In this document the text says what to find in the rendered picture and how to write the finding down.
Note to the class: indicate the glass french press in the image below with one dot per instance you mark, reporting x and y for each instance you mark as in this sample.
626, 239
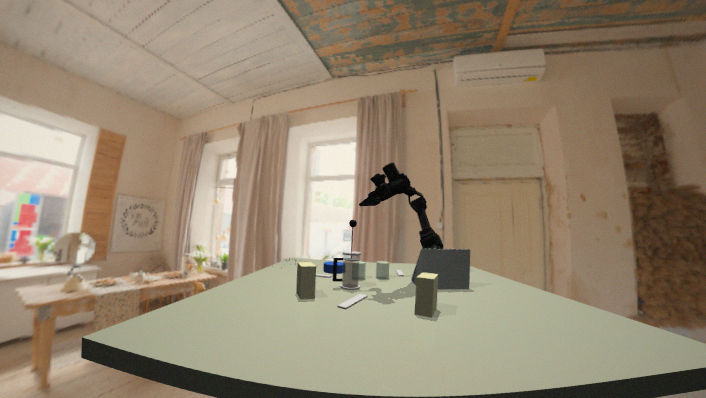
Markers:
350, 267

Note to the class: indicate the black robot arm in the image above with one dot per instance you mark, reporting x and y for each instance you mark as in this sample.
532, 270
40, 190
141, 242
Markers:
429, 239

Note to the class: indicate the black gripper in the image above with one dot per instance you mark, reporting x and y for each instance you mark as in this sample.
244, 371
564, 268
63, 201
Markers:
375, 197

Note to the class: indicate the blue short cylinder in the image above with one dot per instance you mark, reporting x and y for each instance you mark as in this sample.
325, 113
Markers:
328, 267

